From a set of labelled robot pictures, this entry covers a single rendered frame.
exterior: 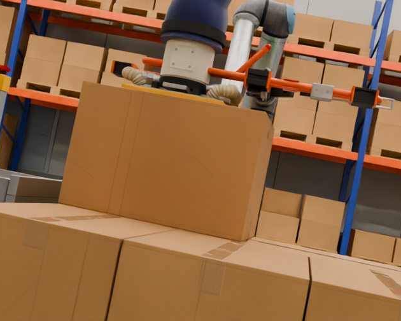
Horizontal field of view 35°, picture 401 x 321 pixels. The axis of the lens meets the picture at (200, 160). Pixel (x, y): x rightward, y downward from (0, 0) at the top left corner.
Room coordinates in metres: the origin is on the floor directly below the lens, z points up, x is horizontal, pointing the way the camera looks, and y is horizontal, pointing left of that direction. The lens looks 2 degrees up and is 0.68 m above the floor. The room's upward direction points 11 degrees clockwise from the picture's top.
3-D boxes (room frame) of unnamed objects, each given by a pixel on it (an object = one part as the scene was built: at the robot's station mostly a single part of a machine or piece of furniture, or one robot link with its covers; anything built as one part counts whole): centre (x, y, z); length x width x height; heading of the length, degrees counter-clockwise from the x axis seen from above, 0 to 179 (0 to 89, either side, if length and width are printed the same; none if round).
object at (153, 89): (2.05, 0.12, 0.97); 0.34 x 0.10 x 0.05; 80
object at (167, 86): (2.14, 0.11, 1.01); 0.34 x 0.25 x 0.06; 80
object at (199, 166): (2.14, 0.09, 0.74); 0.60 x 0.40 x 0.40; 79
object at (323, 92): (2.06, -0.35, 1.07); 0.07 x 0.07 x 0.04; 80
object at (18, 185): (2.20, 0.47, 0.58); 0.70 x 0.03 x 0.06; 170
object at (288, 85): (2.23, -0.11, 1.07); 0.93 x 0.30 x 0.04; 80
